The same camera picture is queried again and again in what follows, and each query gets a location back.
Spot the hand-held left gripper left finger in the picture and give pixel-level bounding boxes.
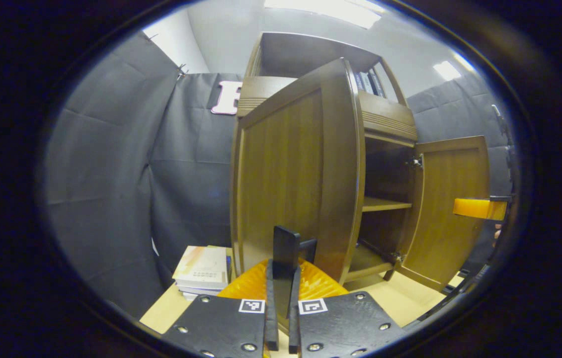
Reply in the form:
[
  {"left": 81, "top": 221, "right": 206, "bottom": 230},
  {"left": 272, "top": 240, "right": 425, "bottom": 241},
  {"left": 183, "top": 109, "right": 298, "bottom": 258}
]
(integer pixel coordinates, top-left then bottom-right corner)
[{"left": 161, "top": 259, "right": 280, "bottom": 358}]

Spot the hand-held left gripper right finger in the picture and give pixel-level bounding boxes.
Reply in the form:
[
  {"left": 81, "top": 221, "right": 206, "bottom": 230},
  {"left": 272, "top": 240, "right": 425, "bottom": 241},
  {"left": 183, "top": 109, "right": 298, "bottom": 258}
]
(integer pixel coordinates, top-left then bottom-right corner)
[{"left": 288, "top": 259, "right": 406, "bottom": 358}]

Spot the wooden shoe cabinet door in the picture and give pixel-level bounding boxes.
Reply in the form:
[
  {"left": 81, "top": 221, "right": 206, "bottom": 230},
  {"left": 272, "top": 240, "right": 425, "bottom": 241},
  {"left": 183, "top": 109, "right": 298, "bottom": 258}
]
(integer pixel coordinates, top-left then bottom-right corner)
[
  {"left": 394, "top": 135, "right": 491, "bottom": 292},
  {"left": 230, "top": 57, "right": 366, "bottom": 299}
]

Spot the wooden double-door shoe cabinet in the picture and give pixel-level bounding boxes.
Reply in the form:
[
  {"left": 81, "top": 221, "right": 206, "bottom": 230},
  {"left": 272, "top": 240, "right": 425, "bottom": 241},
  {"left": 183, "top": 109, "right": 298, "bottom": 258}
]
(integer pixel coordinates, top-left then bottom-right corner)
[{"left": 237, "top": 32, "right": 419, "bottom": 284}]

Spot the wooden inner cabinet shelf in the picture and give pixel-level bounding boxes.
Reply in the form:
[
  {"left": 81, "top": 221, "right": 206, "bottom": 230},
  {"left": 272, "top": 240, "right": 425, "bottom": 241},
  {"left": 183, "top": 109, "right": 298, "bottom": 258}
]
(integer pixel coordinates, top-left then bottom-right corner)
[{"left": 362, "top": 196, "right": 413, "bottom": 213}]

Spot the small ceiling light panel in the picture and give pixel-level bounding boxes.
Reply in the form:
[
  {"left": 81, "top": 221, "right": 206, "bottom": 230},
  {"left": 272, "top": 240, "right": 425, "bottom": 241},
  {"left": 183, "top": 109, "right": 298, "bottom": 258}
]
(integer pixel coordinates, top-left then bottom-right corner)
[{"left": 432, "top": 61, "right": 462, "bottom": 82}]

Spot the dark navy book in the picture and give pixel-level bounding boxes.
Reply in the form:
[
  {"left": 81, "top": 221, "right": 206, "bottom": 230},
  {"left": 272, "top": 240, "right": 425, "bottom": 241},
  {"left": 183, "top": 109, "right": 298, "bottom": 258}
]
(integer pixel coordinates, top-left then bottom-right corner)
[{"left": 369, "top": 69, "right": 386, "bottom": 97}]

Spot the black backdrop cloth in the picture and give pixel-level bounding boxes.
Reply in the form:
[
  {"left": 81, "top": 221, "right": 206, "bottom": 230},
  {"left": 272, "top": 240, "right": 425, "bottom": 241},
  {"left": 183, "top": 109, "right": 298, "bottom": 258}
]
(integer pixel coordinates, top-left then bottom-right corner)
[{"left": 42, "top": 31, "right": 517, "bottom": 319}]

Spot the black door handle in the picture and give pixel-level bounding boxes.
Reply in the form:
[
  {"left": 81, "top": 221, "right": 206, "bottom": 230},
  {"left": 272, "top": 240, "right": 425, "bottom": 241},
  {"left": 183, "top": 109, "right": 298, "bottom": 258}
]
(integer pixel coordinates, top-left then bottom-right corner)
[{"left": 272, "top": 225, "right": 318, "bottom": 319}]

